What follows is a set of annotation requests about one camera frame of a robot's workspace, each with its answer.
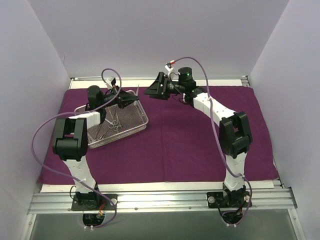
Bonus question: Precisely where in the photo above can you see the metal mesh instrument tray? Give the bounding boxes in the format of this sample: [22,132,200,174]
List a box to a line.
[75,86,149,149]

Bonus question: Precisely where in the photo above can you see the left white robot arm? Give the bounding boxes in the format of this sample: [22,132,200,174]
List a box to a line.
[52,85,139,210]

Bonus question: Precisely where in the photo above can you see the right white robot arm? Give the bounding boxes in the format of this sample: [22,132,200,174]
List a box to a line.
[144,65,253,207]

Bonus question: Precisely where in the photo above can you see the silver surgical scissors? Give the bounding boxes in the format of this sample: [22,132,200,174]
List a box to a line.
[104,116,118,131]

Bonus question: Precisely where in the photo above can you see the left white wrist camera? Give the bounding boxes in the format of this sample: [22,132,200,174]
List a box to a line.
[104,76,117,90]

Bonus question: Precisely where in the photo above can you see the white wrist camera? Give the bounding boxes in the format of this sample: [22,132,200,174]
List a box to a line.
[164,60,176,78]
[104,76,117,90]

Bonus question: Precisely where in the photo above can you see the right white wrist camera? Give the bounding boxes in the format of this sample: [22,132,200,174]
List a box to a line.
[164,60,176,78]

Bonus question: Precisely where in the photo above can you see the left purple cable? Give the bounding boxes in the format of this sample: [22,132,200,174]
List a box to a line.
[30,67,123,229]

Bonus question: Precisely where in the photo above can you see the purple cable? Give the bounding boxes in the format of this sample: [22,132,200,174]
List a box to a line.
[172,56,253,225]
[30,67,123,229]

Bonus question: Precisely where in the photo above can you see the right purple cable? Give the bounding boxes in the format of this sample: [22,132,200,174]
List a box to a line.
[172,56,253,225]

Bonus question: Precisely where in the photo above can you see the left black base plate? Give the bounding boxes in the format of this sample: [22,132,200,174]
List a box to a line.
[71,192,118,211]

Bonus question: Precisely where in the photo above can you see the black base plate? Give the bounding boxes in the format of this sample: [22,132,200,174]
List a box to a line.
[71,192,118,211]
[206,189,252,209]

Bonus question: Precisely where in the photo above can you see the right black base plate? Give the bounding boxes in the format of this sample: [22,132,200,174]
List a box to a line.
[206,189,252,209]

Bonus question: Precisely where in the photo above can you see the aluminium front rail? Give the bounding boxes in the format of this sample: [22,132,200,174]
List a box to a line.
[28,188,298,214]

